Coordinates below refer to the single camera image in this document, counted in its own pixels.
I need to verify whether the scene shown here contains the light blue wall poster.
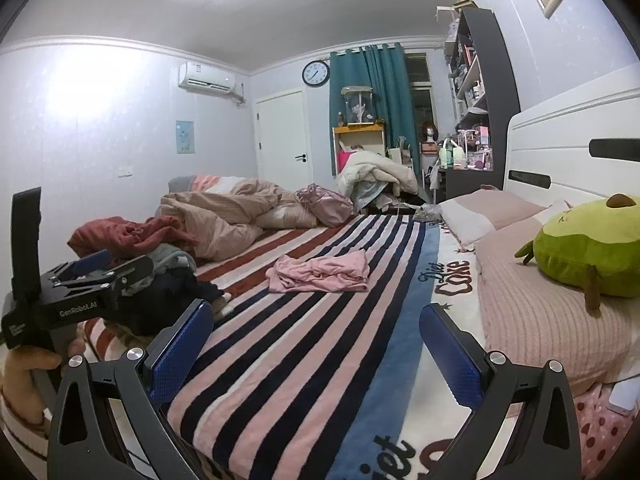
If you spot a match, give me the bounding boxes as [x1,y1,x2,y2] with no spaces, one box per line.
[175,120,196,153]

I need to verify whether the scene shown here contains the pile of dark clothes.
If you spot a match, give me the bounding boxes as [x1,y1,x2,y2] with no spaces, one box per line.
[107,242,233,336]

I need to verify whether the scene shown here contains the round wall clock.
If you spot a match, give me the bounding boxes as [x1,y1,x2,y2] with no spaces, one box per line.
[302,60,331,87]

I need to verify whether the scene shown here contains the window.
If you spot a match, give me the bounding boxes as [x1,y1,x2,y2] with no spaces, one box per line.
[405,51,433,126]

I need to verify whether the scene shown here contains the shiny pink bag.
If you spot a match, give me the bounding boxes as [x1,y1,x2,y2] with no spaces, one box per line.
[295,183,355,226]

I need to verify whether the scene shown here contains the pink knitted pillow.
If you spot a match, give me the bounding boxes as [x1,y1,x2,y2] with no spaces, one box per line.
[472,200,640,396]

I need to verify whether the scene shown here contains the cream fluffy blanket pile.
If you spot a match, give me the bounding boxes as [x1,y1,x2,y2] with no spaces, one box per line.
[337,150,418,206]

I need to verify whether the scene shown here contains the grey patterned pouch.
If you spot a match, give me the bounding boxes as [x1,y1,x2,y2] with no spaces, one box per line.
[412,204,446,223]

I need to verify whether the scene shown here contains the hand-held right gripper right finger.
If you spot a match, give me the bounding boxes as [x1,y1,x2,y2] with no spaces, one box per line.
[419,302,583,480]

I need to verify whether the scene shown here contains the white door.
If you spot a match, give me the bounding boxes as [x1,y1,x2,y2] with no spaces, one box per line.
[252,89,308,181]

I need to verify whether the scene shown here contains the dark desk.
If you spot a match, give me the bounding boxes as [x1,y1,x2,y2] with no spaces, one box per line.
[435,165,506,206]

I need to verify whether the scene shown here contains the green avocado plush toy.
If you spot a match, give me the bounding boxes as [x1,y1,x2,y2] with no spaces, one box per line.
[515,193,640,311]

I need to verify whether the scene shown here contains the teal curtain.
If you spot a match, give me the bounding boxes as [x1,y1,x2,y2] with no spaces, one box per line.
[327,42,416,181]

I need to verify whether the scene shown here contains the pink garment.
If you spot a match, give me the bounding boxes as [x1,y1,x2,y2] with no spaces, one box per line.
[265,251,371,293]

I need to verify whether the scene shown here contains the white and pink pillow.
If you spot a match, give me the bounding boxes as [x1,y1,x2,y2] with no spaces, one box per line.
[439,187,546,251]

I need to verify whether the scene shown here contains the dark bookshelf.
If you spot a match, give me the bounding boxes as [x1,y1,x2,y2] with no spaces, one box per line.
[442,7,521,188]

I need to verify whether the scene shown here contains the striped printed blanket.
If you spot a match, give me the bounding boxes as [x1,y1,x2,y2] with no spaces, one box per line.
[82,212,551,480]

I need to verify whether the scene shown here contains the white headboard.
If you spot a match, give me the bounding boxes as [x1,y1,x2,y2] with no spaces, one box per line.
[502,64,640,211]

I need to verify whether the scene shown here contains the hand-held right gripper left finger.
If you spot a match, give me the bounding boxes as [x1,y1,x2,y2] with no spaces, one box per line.
[46,299,216,480]

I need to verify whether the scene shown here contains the beige duvet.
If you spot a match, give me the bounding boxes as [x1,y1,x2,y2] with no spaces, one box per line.
[160,175,321,261]

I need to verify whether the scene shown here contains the white phone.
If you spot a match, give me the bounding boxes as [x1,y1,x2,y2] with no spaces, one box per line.
[607,380,640,416]

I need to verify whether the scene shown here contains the white air conditioner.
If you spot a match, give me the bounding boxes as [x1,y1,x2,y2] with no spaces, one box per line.
[178,61,236,95]

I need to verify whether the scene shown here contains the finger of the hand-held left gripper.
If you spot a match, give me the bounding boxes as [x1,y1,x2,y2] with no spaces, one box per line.
[102,255,156,306]
[70,249,113,281]

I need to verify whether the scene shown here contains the person's left hand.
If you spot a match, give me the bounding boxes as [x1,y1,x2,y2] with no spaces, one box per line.
[0,337,88,431]

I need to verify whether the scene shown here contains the pink dotted bed sheet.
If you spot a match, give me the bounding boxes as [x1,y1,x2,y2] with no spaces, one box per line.
[570,385,640,480]

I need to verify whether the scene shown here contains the yellow shelf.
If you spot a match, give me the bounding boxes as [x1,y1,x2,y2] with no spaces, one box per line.
[331,122,387,177]

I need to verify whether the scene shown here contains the glass display case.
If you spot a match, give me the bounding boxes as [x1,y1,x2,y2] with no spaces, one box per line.
[341,86,376,127]

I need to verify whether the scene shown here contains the red cloth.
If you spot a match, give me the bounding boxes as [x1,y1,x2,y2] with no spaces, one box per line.
[67,215,201,261]

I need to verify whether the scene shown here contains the person's left forearm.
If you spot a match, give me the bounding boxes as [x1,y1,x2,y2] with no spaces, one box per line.
[0,395,56,480]

